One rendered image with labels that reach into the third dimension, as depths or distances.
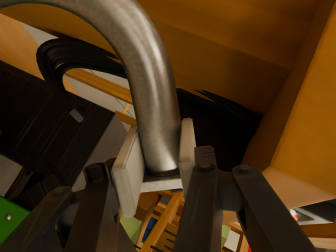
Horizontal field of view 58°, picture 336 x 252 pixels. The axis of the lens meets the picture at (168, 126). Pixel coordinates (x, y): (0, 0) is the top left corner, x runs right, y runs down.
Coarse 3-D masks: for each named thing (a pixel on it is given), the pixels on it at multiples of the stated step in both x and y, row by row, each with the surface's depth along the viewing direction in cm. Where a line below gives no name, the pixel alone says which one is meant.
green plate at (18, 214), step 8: (0, 200) 51; (8, 200) 51; (0, 208) 51; (8, 208) 51; (16, 208) 51; (24, 208) 52; (0, 216) 51; (16, 216) 51; (24, 216) 51; (0, 224) 50; (8, 224) 50; (16, 224) 51; (0, 232) 50; (8, 232) 50; (0, 240) 50
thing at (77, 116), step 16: (48, 48) 45; (64, 48) 45; (80, 48) 45; (96, 48) 44; (48, 64) 45; (64, 64) 50; (80, 64) 50; (96, 64) 49; (112, 64) 47; (48, 80) 43; (64, 96) 43; (192, 96) 44; (208, 96) 41; (224, 112) 43; (240, 112) 39; (240, 128) 42; (256, 128) 38
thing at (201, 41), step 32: (160, 0) 32; (192, 0) 31; (224, 0) 31; (256, 0) 31; (288, 0) 30; (64, 32) 45; (96, 32) 40; (160, 32) 32; (192, 32) 30; (224, 32) 30; (256, 32) 29; (288, 32) 29; (192, 64) 35; (224, 64) 32; (256, 64) 30; (288, 64) 28; (224, 96) 39; (256, 96) 35
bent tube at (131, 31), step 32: (0, 0) 18; (32, 0) 18; (64, 0) 17; (96, 0) 17; (128, 0) 17; (128, 32) 17; (128, 64) 18; (160, 64) 18; (160, 96) 19; (160, 128) 19; (160, 160) 20
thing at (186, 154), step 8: (184, 120) 21; (184, 128) 20; (192, 128) 20; (184, 136) 18; (192, 136) 18; (184, 144) 17; (192, 144) 17; (184, 152) 16; (192, 152) 16; (184, 160) 15; (192, 160) 15; (184, 168) 15; (192, 168) 15; (184, 176) 15; (184, 184) 16; (184, 192) 16; (184, 200) 16
